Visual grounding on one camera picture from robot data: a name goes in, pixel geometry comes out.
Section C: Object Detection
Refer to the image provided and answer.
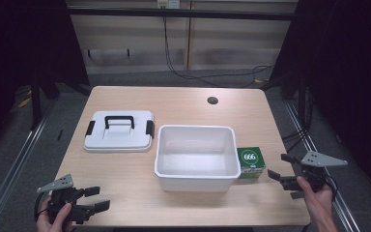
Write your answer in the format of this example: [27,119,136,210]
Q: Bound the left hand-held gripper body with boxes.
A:
[37,174,95,225]

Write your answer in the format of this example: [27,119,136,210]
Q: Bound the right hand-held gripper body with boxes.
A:
[279,151,349,200]

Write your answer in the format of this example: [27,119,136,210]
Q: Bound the green cardboard box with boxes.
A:
[237,146,268,180]

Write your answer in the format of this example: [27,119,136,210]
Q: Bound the person's left hand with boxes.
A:
[36,197,74,232]

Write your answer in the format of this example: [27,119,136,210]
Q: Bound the person's right hand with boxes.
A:
[296,175,335,224]

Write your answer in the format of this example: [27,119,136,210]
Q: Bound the white plastic storage box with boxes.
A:
[154,124,243,193]

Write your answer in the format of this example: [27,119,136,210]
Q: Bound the yellow floor tape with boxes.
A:
[17,90,33,109]

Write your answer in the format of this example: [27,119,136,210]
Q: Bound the black curtain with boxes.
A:
[269,0,371,202]
[0,0,91,159]

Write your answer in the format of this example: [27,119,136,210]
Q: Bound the black horizontal metal bar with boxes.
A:
[67,7,297,22]

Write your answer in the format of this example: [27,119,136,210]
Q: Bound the metal floor rail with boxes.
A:
[0,96,61,232]
[284,100,363,232]

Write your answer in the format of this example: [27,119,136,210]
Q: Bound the black floor cables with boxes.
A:
[281,127,314,154]

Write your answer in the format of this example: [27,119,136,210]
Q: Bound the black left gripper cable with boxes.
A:
[33,191,52,224]

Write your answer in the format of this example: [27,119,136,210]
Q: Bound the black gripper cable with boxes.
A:
[33,191,52,224]
[321,173,340,202]

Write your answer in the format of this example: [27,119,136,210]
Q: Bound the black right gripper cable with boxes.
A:
[321,173,340,202]

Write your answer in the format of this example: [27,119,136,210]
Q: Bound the white lid with black handle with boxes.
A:
[83,110,156,154]

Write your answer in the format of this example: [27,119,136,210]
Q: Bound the black wall cable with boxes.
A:
[161,14,275,89]

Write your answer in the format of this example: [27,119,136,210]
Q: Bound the white wall socket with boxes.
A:
[156,0,182,10]

